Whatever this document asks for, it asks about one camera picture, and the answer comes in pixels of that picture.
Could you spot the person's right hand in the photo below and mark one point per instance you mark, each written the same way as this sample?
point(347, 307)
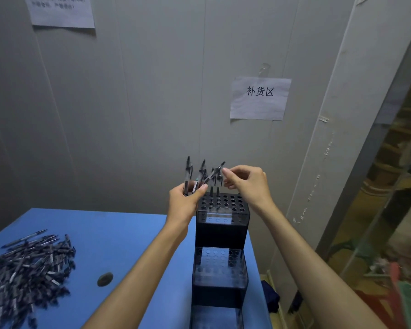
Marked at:
point(253, 185)

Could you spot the person's left hand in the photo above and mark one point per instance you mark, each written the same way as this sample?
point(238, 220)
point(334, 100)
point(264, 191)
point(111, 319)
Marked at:
point(181, 209)

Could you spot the black tiered pen display stand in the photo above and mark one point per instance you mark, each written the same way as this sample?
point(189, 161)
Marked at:
point(221, 236)

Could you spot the pile of grey pens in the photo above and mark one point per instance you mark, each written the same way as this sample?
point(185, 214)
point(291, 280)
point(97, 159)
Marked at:
point(24, 277)

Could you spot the person's left forearm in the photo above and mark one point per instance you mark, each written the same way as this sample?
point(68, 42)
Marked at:
point(137, 284)

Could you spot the person's right forearm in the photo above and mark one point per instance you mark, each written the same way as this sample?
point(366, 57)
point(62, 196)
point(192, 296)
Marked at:
point(322, 277)

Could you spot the blue table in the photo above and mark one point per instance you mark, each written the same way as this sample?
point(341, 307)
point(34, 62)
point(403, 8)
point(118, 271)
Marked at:
point(123, 236)

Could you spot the small round metal disc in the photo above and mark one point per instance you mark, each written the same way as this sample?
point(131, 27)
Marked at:
point(105, 279)

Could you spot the dark blue cloth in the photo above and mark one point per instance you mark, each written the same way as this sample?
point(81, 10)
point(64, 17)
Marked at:
point(270, 296)

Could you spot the red plastic stool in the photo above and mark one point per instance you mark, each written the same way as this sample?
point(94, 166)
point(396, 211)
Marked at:
point(394, 287)

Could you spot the white paper wall sign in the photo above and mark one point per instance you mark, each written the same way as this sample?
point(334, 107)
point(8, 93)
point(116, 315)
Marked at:
point(60, 11)
point(260, 99)

